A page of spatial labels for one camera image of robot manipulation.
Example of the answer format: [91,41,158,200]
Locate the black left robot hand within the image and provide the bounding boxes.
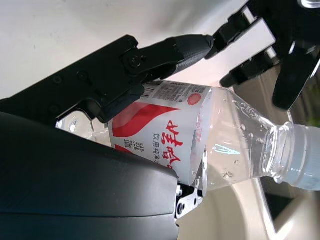
[204,0,320,111]

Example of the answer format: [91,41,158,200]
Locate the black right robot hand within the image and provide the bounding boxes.
[0,34,216,240]

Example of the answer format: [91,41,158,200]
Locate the white arched panel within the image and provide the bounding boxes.
[207,172,320,240]

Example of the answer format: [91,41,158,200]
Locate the clear plastic water bottle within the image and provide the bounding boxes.
[55,79,320,193]

